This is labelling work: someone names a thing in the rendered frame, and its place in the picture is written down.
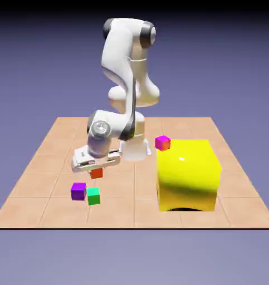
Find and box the large yellow box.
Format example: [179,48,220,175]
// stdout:
[156,139,222,213]

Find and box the small green cube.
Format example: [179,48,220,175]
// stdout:
[86,187,101,206]

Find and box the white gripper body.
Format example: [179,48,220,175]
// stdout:
[71,145,122,173]

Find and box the small purple cube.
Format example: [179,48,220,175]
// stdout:
[70,182,87,202]

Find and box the small magenta cube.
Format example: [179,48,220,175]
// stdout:
[155,135,172,152]

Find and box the small red cube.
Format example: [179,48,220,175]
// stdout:
[90,168,104,180]

